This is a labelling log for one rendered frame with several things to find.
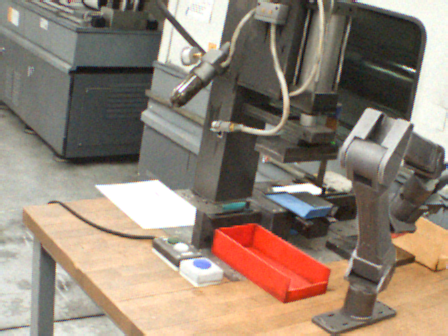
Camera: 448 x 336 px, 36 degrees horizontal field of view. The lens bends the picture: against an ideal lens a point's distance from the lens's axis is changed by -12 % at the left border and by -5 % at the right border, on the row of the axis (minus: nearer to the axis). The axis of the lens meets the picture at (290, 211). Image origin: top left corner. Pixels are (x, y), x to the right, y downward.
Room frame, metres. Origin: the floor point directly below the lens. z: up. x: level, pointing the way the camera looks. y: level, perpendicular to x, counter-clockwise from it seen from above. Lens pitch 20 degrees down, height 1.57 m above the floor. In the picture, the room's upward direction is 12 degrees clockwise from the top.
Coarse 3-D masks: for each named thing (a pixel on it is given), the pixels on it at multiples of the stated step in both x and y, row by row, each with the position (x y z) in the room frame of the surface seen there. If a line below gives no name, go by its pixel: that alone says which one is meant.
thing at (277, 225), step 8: (256, 208) 1.66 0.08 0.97; (264, 216) 1.63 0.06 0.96; (280, 216) 1.63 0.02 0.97; (264, 224) 1.63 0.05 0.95; (272, 224) 1.62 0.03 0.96; (280, 224) 1.63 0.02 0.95; (288, 224) 1.65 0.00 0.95; (320, 224) 1.73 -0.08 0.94; (272, 232) 1.62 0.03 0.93; (280, 232) 1.64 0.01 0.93; (288, 232) 1.66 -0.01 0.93; (304, 232) 1.72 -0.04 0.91; (312, 232) 1.72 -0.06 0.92; (320, 232) 1.74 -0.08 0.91
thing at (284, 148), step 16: (256, 112) 1.79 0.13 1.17; (272, 112) 1.83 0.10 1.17; (304, 112) 1.70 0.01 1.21; (288, 128) 1.70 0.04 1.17; (304, 128) 1.67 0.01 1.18; (320, 128) 1.71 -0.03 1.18; (256, 144) 1.68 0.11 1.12; (272, 144) 1.64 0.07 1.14; (288, 144) 1.65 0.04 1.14; (304, 144) 1.68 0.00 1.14; (320, 144) 1.71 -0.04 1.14; (336, 144) 1.75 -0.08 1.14; (288, 160) 1.62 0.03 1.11; (304, 160) 1.66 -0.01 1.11; (320, 160) 1.70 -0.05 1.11
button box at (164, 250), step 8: (56, 200) 1.61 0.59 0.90; (80, 216) 1.52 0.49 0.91; (96, 224) 1.50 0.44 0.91; (112, 232) 1.48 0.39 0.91; (120, 232) 1.48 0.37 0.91; (160, 240) 1.44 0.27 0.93; (160, 248) 1.42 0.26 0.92; (168, 248) 1.41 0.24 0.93; (192, 248) 1.44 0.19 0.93; (160, 256) 1.42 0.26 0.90; (168, 256) 1.40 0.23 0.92; (176, 256) 1.38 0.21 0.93; (184, 256) 1.39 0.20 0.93; (192, 256) 1.40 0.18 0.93; (200, 256) 1.42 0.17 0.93; (168, 264) 1.39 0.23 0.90; (176, 264) 1.37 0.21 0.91
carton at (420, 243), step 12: (420, 228) 1.85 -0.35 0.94; (432, 228) 1.82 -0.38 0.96; (396, 240) 1.76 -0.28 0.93; (408, 240) 1.73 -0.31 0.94; (420, 240) 1.71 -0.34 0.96; (432, 240) 1.81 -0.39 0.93; (444, 240) 1.79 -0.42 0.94; (420, 252) 1.70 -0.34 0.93; (432, 252) 1.67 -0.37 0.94; (444, 252) 1.78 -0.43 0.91; (432, 264) 1.67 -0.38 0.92; (444, 264) 1.68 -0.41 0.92
